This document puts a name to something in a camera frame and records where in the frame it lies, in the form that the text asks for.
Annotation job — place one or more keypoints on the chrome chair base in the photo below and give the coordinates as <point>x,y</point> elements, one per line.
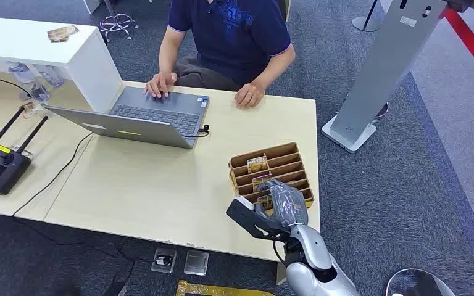
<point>116,22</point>

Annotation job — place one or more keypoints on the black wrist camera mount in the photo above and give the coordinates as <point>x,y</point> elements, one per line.
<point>248,216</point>

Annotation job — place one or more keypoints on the grey kiosk stand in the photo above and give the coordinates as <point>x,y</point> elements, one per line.
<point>384,69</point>

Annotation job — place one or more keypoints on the person's right forearm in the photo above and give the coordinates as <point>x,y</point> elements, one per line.
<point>169,51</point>

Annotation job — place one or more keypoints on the stack of gold cards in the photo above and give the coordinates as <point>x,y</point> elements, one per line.
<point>62,33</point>

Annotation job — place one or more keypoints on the grey laptop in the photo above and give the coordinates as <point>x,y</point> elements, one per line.
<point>155,116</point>

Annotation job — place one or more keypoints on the floor socket box with plug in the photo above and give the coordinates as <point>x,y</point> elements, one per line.
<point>164,260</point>

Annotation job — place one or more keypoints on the yellow flat object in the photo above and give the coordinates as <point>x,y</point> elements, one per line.
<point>212,291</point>

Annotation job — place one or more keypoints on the clear plastic water bottle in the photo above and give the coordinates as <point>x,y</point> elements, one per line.
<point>52,75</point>
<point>26,79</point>

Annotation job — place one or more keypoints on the round grey stanchion base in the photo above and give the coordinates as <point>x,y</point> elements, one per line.
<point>365,22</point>

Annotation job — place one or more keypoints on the person's left forearm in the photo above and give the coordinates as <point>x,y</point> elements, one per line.
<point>276,67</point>

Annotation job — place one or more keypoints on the grey floor socket plate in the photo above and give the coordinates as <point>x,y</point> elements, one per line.
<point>196,262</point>

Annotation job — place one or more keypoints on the round grey-rimmed robot part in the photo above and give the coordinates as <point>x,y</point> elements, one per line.
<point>396,282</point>

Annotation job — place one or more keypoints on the person's left hand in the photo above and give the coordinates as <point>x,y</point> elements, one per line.
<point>248,94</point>

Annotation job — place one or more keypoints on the pale desk leg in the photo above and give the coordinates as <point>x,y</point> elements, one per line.
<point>281,275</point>

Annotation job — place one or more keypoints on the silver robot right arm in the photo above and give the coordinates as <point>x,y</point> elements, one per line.
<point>314,253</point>

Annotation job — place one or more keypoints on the white desk shelf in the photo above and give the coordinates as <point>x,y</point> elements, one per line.
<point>85,65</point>

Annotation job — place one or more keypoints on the red barrier belt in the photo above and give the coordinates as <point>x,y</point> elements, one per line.
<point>472,45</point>

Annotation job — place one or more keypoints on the person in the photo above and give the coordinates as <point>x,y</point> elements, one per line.
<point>233,36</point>

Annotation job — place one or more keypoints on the person's right hand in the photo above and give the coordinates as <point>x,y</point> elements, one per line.
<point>159,83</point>

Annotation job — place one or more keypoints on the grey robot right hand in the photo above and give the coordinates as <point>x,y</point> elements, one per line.
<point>287,204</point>

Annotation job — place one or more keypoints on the wooden slotted card holder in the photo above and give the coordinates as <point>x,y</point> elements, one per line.
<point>286,163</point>

